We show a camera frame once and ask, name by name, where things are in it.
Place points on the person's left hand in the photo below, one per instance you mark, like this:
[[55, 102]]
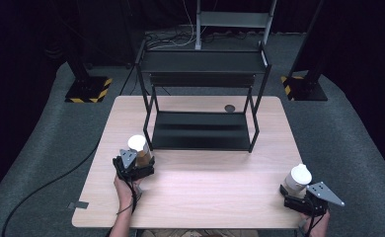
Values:
[[124, 192]]

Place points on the grey round table grommet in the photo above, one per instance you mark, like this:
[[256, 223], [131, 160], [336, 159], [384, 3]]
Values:
[[229, 108]]

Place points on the white jar with domed lid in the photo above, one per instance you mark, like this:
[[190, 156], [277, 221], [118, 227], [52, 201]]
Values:
[[297, 181]]

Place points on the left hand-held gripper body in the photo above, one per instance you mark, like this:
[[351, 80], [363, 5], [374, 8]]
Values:
[[131, 168]]

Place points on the glass spice jar white lid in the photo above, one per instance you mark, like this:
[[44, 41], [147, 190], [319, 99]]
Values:
[[140, 148]]

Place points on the grey metal frame stand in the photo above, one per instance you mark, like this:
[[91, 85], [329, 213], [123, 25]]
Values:
[[233, 19]]

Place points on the black stand with striped base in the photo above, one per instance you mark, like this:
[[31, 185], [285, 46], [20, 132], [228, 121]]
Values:
[[88, 89], [307, 89]]

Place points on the person's right hand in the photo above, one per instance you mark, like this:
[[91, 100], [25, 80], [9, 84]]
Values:
[[319, 222]]

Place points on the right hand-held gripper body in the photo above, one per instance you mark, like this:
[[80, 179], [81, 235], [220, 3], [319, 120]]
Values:
[[315, 199]]

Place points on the black metal two-tier rack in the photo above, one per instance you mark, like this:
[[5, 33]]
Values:
[[200, 135]]

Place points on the grey tape piece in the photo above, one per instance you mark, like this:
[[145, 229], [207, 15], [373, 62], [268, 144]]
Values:
[[78, 205]]

